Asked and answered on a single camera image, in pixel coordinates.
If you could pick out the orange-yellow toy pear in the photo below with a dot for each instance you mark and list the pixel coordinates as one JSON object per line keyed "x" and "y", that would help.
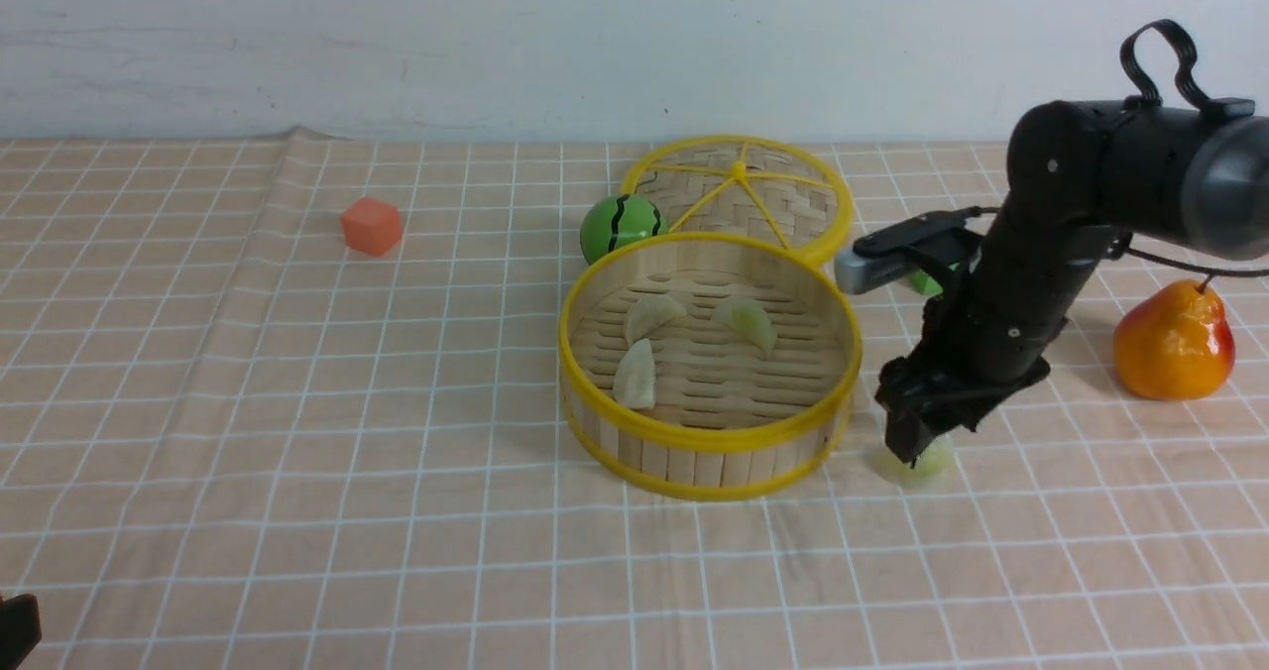
{"x": 1175, "y": 345}

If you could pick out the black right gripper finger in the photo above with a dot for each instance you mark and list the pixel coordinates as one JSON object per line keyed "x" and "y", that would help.
{"x": 951, "y": 413}
{"x": 907, "y": 434}

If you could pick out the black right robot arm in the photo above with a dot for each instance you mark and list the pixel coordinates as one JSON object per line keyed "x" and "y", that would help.
{"x": 1084, "y": 177}

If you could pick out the green foam cube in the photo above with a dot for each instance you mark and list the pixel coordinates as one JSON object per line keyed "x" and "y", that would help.
{"x": 924, "y": 284}

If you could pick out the black left gripper tip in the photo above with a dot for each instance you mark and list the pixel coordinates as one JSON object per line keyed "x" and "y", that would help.
{"x": 20, "y": 629}

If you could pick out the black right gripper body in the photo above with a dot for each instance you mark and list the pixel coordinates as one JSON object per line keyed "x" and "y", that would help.
{"x": 963, "y": 352}

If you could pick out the pale yellow-green dumpling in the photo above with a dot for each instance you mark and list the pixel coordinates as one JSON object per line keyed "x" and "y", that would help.
{"x": 747, "y": 318}

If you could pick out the beige checkered tablecloth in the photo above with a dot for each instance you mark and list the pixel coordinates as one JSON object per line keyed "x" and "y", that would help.
{"x": 231, "y": 442}

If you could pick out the white dumpling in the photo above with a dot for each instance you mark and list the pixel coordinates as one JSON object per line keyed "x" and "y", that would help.
{"x": 649, "y": 313}

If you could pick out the green-tinted dumpling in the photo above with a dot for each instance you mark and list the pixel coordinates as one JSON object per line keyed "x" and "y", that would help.
{"x": 928, "y": 468}

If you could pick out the yellow-rimmed bamboo steamer lid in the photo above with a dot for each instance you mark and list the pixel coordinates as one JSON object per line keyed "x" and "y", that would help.
{"x": 748, "y": 186}

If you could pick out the yellow-rimmed bamboo steamer tray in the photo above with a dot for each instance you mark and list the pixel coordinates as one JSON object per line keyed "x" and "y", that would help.
{"x": 728, "y": 424}

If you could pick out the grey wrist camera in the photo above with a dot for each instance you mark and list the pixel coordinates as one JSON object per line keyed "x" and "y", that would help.
{"x": 933, "y": 243}

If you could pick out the green watermelon toy ball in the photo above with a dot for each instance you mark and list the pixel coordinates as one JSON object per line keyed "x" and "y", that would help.
{"x": 617, "y": 221}

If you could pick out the orange foam cube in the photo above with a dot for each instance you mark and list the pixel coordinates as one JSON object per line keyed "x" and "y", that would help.
{"x": 371, "y": 226}

